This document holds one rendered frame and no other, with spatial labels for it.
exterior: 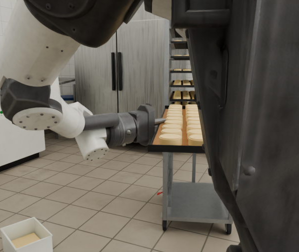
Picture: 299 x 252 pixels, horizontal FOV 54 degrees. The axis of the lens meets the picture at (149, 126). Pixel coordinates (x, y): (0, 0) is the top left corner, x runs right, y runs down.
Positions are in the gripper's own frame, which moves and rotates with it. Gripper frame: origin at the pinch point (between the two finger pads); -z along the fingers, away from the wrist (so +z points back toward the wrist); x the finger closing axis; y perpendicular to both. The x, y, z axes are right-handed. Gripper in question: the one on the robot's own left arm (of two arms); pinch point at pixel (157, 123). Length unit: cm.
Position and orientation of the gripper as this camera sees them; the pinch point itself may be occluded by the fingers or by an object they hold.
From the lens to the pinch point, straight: 88.2
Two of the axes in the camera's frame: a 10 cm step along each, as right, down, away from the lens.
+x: 0.0, -9.8, -2.1
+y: -6.2, -1.6, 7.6
